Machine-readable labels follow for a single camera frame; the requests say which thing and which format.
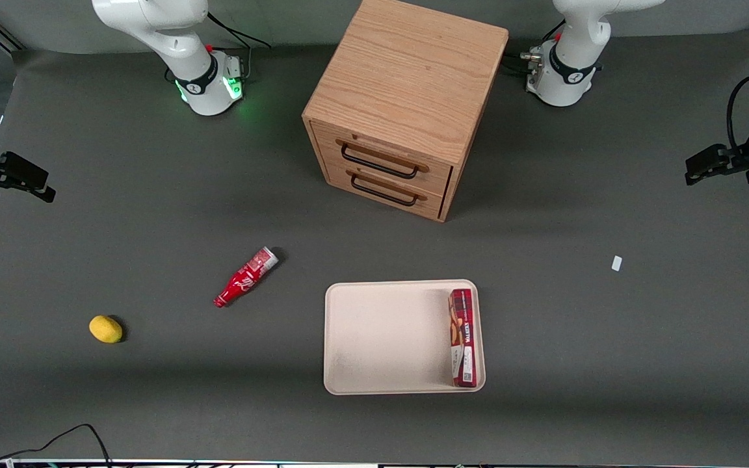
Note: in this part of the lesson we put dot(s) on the cream rectangular tray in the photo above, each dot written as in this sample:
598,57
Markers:
381,338

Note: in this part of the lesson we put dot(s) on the yellow lemon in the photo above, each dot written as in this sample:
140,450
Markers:
106,329

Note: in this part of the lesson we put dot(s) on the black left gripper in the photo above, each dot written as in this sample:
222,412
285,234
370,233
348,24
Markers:
742,159

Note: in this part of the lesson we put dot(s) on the red plaid cookie box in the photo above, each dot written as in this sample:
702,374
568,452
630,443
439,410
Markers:
464,338

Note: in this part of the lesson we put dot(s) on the red cola bottle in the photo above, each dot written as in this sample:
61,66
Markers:
244,278

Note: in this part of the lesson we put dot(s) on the wooden drawer front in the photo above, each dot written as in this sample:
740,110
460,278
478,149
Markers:
430,205
436,177

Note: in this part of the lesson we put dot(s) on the wooden two-drawer cabinet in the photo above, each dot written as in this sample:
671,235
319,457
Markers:
407,71

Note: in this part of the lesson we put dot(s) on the small white paper scrap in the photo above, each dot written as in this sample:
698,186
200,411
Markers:
616,263

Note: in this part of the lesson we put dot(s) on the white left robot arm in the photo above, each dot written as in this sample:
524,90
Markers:
576,39

